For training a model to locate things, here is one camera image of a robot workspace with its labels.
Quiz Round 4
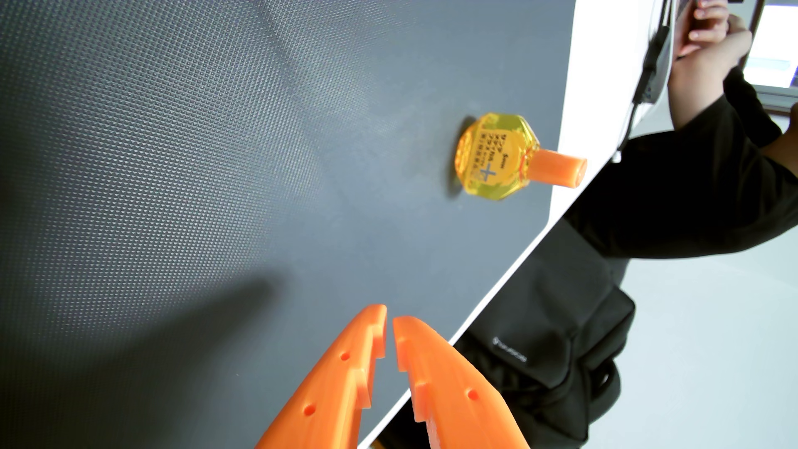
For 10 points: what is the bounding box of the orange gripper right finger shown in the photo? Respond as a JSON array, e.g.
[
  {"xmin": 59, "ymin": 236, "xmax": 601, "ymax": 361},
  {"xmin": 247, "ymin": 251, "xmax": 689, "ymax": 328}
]
[{"xmin": 393, "ymin": 316, "xmax": 532, "ymax": 449}]

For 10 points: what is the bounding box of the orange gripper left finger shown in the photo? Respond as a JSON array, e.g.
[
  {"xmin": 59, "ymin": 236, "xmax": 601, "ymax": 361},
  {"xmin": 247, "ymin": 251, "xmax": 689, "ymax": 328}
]
[{"xmin": 254, "ymin": 304, "xmax": 389, "ymax": 449}]

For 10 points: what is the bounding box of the yellow eyedrops bottle orange cap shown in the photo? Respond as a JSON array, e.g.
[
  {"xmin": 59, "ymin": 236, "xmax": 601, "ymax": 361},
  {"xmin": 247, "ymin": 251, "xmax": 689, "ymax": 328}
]
[{"xmin": 454, "ymin": 112, "xmax": 588, "ymax": 202}]

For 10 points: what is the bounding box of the person's hand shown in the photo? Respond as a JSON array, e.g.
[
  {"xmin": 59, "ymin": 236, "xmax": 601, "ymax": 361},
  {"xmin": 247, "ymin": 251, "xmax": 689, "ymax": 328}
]
[{"xmin": 673, "ymin": 0, "xmax": 754, "ymax": 71}]

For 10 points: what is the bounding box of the black fabric bag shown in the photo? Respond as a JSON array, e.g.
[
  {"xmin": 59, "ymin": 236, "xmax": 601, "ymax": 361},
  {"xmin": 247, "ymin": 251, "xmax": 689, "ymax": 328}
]
[{"xmin": 374, "ymin": 218, "xmax": 637, "ymax": 449}]

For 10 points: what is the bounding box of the grey textured desk mat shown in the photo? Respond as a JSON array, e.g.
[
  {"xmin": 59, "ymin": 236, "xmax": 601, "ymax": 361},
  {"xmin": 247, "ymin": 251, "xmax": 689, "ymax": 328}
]
[{"xmin": 0, "ymin": 0, "xmax": 577, "ymax": 449}]

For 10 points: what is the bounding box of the person's body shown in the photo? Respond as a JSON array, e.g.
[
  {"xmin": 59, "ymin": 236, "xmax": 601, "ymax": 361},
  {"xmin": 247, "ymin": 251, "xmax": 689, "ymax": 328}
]
[{"xmin": 564, "ymin": 65, "xmax": 798, "ymax": 259}]

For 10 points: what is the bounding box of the bright monitor screen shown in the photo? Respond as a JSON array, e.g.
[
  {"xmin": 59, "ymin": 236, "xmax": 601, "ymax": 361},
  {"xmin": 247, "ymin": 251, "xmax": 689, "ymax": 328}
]
[{"xmin": 742, "ymin": 0, "xmax": 798, "ymax": 89}]

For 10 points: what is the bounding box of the black cable with white plug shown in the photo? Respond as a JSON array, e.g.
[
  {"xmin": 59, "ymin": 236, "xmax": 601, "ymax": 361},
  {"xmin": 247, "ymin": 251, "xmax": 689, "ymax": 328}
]
[{"xmin": 613, "ymin": 0, "xmax": 678, "ymax": 165}]

